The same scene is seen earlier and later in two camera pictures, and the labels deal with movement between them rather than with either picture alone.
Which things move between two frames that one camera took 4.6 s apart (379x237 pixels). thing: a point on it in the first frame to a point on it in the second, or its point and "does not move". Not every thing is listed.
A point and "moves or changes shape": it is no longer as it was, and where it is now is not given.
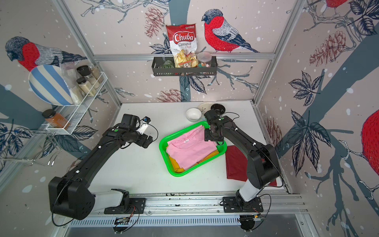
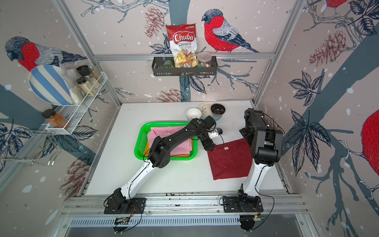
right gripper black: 206,136 to 248,138
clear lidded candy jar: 204,59 does not move
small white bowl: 193,114 does not move
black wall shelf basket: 166,68 does not move
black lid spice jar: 86,71 does not move
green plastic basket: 162,145 to 140,142
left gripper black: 142,141 to 209,148
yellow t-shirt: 178,169 to 147,149
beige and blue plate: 205,106 does not move
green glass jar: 168,64 does not move
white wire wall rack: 67,116 does not move
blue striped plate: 47,82 does not move
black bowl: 220,108 does not move
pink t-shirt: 188,148 moves or changes shape
